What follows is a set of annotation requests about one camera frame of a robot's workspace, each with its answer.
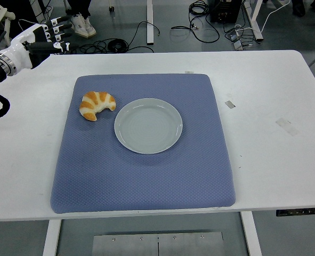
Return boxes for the person's white shoe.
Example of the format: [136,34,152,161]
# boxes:
[84,17,97,37]
[70,14,88,38]

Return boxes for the seated person's legs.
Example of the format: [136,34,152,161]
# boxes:
[66,0,92,18]

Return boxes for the white floor cable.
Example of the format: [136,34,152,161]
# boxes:
[260,0,291,33]

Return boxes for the black table control panel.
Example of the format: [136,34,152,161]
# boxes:
[276,207,315,217]

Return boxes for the grey metal plate with screws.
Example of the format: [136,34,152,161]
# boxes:
[92,231,224,256]

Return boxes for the blue quilted mat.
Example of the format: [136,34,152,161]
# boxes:
[50,74,237,215]

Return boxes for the black equipment box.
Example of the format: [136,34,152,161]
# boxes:
[209,0,239,23]

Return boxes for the white background table post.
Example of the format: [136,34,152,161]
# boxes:
[249,0,264,41]
[146,0,155,45]

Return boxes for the arched black floor cable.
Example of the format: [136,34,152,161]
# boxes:
[129,20,162,51]

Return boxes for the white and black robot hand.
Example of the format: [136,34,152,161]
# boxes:
[0,15,80,70]

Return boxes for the white chair frame tube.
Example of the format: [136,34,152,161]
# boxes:
[2,18,13,43]

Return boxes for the long clear tape piece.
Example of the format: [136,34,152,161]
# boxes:
[275,117,300,137]

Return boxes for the grey power adapter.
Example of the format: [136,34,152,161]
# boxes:
[227,29,245,43]

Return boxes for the person's dark foot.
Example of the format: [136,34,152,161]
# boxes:
[292,0,306,17]

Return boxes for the golden striped croissant bread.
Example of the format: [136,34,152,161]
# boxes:
[79,91,117,122]

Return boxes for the coiled black floor cable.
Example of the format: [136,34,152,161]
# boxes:
[78,38,155,54]

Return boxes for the white table leg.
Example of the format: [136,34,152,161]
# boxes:
[239,210,263,256]
[42,219,62,256]

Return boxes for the round grey plate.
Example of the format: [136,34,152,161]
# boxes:
[114,98,184,155]

